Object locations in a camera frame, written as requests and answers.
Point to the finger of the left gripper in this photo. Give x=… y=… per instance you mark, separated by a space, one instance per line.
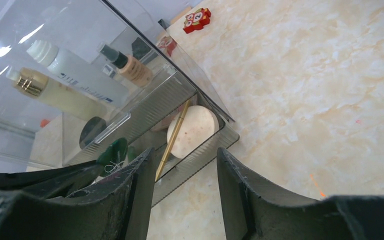
x=52 y=183

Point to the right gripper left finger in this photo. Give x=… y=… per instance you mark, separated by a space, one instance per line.
x=116 y=207

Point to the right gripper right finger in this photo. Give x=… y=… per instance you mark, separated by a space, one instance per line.
x=254 y=208

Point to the dark green round disc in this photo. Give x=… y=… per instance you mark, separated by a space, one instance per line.
x=113 y=157

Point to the black round compact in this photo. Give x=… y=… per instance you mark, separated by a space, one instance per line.
x=91 y=130

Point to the thin wooden makeup brush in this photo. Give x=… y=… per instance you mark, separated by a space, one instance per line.
x=172 y=140

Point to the clear acrylic makeup organizer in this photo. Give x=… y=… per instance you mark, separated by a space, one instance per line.
x=147 y=118

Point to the beige round wooden disc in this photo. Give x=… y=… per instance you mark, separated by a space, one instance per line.
x=199 y=124

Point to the clear pump bottle gold collar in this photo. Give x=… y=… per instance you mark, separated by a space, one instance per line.
x=51 y=92

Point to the white squeeze bottle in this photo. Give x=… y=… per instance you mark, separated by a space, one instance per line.
x=77 y=73

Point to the foundation bottle black cap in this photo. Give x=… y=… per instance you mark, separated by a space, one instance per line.
x=127 y=66

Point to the small red cube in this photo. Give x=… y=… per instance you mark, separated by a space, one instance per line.
x=44 y=122

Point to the black ribbed square mat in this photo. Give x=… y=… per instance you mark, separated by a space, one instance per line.
x=140 y=48

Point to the small red snack packet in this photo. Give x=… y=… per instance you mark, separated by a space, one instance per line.
x=197 y=20

